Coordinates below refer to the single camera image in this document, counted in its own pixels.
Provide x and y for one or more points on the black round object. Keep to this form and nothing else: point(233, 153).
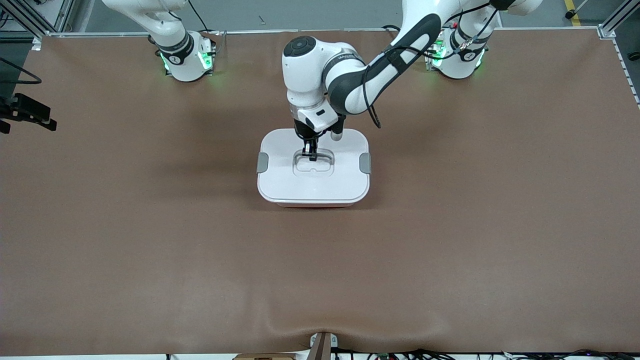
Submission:
point(635, 56)

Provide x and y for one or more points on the brown cardboard piece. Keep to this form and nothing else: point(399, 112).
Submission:
point(265, 357)

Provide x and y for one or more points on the pink plastic box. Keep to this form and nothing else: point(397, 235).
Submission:
point(315, 204)

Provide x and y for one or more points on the aluminium frame strut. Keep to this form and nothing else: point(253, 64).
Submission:
point(64, 15)
point(612, 22)
point(26, 20)

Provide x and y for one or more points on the brown post with bracket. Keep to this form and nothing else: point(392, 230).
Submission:
point(321, 347)

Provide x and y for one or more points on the short dotted table edge rail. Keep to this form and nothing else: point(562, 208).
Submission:
point(626, 67)

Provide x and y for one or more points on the black stand foot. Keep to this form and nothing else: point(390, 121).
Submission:
point(569, 14)

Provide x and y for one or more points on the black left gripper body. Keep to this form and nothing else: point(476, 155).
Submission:
point(302, 132)

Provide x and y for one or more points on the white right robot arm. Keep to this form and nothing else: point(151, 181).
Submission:
point(180, 60)

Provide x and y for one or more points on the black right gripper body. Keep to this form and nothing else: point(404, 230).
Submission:
point(17, 110)

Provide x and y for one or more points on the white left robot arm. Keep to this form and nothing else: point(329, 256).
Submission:
point(305, 75)

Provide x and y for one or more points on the white lid with grey clips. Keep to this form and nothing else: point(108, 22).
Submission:
point(280, 185)

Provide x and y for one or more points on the brown table mat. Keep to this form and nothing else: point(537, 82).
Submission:
point(320, 280)

